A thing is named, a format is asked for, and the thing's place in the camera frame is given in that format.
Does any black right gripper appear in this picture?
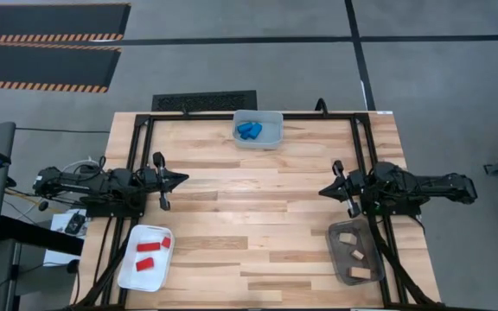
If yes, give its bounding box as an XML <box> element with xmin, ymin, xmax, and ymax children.
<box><xmin>318</xmin><ymin>160</ymin><xmax>375</xmax><ymax>219</ymax></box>

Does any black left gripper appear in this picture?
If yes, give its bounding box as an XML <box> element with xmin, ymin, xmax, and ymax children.
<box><xmin>138</xmin><ymin>151</ymin><xmax>190</xmax><ymax>213</ymax></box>

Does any long red block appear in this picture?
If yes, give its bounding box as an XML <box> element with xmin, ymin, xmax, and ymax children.
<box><xmin>136</xmin><ymin>241</ymin><xmax>162</xmax><ymax>253</ymax></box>

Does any long natural wood block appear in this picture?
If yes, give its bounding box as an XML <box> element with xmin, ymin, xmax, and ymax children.
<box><xmin>347</xmin><ymin>265</ymin><xmax>373</xmax><ymax>280</ymax></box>

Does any red wedge block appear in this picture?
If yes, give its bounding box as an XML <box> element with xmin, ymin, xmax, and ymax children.
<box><xmin>135</xmin><ymin>257</ymin><xmax>156</xmax><ymax>273</ymax></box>

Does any dark smoky plastic bin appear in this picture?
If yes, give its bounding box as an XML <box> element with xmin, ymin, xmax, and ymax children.
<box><xmin>325</xmin><ymin>218</ymin><xmax>386</xmax><ymax>287</ymax></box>

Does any black ribbed floor mat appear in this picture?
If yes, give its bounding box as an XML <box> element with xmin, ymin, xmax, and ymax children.
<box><xmin>151</xmin><ymin>89</ymin><xmax>259</xmax><ymax>112</ymax></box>

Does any grey translucent plastic bin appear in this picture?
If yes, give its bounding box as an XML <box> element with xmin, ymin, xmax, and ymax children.
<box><xmin>231</xmin><ymin>109</ymin><xmax>284</xmax><ymax>151</ymax></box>

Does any white plastic bin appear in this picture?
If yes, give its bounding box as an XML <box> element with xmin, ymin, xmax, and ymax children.
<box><xmin>116</xmin><ymin>225</ymin><xmax>176</xmax><ymax>293</ymax></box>

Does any small black handheld device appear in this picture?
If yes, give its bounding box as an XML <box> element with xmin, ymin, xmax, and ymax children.
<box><xmin>65</xmin><ymin>211</ymin><xmax>86</xmax><ymax>237</ymax></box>

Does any white paper sheet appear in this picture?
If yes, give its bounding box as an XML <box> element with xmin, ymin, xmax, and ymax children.
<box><xmin>42</xmin><ymin>208</ymin><xmax>89</xmax><ymax>268</ymax></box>

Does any black hazard-striped floor mat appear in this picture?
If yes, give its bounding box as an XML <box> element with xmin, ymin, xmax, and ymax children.
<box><xmin>0</xmin><ymin>3</ymin><xmax>132</xmax><ymax>44</ymax></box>
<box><xmin>0</xmin><ymin>42</ymin><xmax>122</xmax><ymax>94</ymax></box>

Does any black aluminium table frame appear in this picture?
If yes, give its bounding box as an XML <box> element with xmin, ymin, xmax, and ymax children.
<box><xmin>70</xmin><ymin>111</ymin><xmax>447</xmax><ymax>311</ymax></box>

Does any white cable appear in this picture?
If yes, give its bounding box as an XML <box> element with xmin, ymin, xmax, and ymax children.
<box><xmin>61</xmin><ymin>158</ymin><xmax>103</xmax><ymax>174</ymax></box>

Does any thin black floor cable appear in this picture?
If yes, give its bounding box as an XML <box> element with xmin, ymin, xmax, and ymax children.
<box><xmin>15</xmin><ymin>126</ymin><xmax>111</xmax><ymax>134</ymax></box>

